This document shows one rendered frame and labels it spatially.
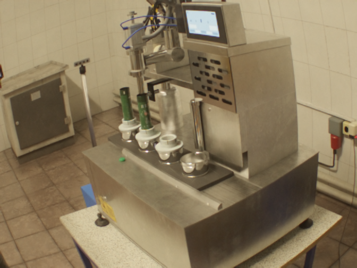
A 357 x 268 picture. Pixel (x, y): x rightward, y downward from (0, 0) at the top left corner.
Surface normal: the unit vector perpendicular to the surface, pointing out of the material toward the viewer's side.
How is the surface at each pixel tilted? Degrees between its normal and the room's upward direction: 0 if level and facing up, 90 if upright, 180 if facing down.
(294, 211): 90
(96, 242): 0
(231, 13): 90
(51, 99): 90
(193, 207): 0
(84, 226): 0
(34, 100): 90
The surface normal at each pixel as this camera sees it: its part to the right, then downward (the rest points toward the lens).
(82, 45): 0.54, 0.24
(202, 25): -0.83, 0.30
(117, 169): -0.13, -0.92
